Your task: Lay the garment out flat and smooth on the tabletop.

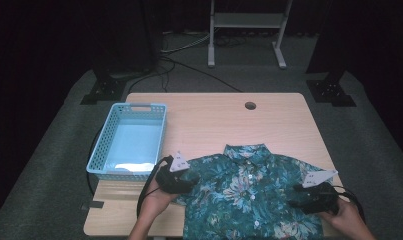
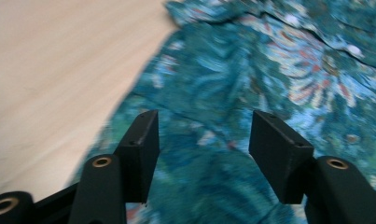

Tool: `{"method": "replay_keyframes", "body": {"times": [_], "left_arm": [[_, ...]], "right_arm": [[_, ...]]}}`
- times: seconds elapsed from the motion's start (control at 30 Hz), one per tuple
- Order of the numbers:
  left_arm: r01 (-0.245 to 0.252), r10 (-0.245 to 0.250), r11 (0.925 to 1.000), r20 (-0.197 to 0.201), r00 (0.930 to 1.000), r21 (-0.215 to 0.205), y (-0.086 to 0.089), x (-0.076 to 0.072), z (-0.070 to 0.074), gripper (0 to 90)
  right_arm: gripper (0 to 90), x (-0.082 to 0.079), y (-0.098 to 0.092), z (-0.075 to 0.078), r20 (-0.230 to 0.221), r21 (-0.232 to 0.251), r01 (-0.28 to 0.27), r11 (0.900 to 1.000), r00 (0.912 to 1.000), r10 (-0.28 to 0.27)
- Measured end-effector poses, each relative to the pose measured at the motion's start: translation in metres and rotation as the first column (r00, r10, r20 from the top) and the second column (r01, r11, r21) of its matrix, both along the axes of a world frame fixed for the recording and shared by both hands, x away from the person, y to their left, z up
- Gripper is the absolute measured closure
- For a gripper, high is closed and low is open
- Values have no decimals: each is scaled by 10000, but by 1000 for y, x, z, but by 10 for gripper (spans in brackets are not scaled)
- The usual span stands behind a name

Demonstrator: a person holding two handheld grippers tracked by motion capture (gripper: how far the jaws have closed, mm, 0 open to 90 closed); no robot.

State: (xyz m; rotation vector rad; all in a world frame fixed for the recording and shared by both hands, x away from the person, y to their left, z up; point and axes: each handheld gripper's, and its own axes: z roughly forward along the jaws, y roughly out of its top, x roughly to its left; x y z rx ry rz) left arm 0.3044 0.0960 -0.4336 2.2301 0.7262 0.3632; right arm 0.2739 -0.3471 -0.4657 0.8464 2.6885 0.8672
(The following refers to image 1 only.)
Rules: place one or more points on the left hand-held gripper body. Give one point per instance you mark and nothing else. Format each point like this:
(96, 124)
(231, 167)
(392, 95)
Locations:
(172, 180)

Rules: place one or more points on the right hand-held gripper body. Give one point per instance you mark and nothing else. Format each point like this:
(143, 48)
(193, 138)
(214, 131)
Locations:
(322, 196)

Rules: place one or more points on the teal floral shirt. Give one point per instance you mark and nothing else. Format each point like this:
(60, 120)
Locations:
(249, 200)

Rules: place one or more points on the person's left hand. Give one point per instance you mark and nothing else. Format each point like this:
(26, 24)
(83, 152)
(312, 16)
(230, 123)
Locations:
(157, 201)

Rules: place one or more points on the person's right hand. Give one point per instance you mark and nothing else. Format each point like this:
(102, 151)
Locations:
(342, 216)

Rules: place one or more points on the light blue plastic basket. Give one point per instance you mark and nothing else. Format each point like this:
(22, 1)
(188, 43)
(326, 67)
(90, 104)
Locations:
(132, 143)

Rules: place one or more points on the black clip on table edge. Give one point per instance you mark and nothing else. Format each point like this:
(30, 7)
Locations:
(94, 204)

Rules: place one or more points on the dark round table grommet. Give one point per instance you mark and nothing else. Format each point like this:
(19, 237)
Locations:
(250, 105)

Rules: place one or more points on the white metal stand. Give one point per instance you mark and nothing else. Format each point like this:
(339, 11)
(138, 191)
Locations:
(247, 20)

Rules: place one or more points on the black stand base plate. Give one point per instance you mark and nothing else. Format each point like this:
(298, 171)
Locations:
(330, 91)
(104, 90)

